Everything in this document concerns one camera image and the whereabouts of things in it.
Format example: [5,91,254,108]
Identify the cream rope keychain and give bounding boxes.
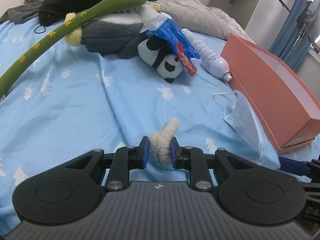
[150,118,179,168]

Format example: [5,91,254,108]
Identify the blue face mask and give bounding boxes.
[213,90,263,151]

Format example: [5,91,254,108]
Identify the panda plush toy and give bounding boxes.
[137,35,184,83]

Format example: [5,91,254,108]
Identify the orange cardboard shoe box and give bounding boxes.
[221,34,319,154]

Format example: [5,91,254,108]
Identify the white spray bottle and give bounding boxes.
[182,29,232,82]

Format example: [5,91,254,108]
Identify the blue curtain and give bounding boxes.
[269,0,311,72]

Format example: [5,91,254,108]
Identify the grey penguin plush toy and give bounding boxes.
[65,3,171,59]

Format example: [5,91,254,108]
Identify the blue plastic snack bag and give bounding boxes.
[140,14,201,76]

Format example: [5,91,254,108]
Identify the grey quilt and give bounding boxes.
[156,0,252,42]

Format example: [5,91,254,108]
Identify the hanging grey clothes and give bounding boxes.
[297,0,319,43]

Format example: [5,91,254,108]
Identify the green long plush toy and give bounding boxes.
[1,0,148,100]

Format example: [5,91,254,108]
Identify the dark grey blanket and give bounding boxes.
[1,0,44,24]

